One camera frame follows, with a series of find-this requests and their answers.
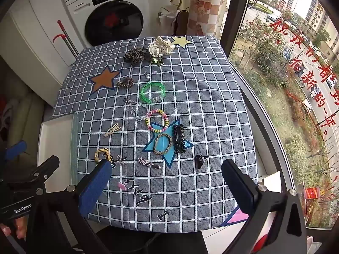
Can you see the pink star sticker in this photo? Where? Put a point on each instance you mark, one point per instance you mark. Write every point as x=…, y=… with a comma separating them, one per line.
x=235, y=217

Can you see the white folded umbrella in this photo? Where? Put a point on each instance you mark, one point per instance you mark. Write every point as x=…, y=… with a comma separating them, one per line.
x=166, y=16

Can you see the red plastic basin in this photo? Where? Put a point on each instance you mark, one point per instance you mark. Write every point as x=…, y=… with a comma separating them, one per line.
x=261, y=244

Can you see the dark brown umbrella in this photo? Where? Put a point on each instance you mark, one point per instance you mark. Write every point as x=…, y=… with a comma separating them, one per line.
x=182, y=21

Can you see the grey grid tablecloth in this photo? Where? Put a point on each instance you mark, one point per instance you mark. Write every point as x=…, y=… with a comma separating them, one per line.
x=212, y=98

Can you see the person's left hand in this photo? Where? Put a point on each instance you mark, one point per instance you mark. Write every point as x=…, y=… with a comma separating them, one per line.
x=13, y=231

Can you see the black claw clip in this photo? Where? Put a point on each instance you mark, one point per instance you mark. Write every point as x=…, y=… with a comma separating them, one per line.
x=200, y=161

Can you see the black letter sticker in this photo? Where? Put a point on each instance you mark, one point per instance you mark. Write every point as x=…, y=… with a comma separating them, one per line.
x=114, y=164

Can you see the pink star hair clip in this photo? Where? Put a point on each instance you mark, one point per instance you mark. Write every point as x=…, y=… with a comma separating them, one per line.
x=145, y=162

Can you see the silver star hair clip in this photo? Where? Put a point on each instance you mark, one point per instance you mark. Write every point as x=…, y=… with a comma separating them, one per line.
x=120, y=160

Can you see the black beaded hair clip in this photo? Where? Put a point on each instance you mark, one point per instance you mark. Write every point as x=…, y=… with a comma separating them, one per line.
x=178, y=139

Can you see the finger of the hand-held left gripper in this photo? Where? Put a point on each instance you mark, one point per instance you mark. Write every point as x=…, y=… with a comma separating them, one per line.
x=45, y=168
x=16, y=148

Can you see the white box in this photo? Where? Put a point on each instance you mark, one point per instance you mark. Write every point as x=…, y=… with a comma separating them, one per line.
x=272, y=178

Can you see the cream scrunchie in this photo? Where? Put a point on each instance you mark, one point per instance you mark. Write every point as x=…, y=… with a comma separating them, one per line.
x=159, y=47

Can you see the checkered pink gift bag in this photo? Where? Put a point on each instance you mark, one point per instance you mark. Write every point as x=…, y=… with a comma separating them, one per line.
x=204, y=13

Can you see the dark green hair clip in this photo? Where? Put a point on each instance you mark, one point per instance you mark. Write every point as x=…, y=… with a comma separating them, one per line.
x=156, y=60

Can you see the white tray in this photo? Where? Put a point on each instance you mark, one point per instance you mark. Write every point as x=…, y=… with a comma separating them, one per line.
x=55, y=143

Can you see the white cabinet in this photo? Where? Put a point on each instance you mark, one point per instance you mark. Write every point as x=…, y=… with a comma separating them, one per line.
x=34, y=45

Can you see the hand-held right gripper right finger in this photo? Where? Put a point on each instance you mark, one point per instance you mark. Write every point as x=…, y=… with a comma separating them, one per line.
x=238, y=187

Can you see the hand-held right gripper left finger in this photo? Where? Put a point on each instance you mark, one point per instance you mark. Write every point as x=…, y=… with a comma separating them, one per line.
x=95, y=187

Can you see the small silver hair clip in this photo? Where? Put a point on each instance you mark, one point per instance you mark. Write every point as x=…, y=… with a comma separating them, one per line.
x=147, y=75

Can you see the leopard print scrunchie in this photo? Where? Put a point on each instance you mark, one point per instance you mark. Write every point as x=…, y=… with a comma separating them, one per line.
x=135, y=55

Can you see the white washing machine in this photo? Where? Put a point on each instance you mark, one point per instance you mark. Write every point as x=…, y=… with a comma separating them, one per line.
x=79, y=2

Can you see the green plastic bangle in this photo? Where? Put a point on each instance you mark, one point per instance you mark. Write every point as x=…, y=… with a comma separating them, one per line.
x=144, y=95

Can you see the red paper decoration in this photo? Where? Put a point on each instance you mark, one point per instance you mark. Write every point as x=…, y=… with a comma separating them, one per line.
x=312, y=192

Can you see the blue star sticker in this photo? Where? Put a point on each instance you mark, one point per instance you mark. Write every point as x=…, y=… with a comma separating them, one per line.
x=170, y=160

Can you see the beige hair clip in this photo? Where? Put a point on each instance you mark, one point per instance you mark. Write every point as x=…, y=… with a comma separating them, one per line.
x=112, y=130

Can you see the black window frame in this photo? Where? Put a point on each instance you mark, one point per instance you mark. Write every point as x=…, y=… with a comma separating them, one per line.
x=238, y=10

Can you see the brown star sticker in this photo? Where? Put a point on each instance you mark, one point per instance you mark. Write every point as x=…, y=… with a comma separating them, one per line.
x=104, y=80

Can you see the yellow star sticker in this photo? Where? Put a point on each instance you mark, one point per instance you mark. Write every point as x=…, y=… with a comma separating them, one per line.
x=181, y=41

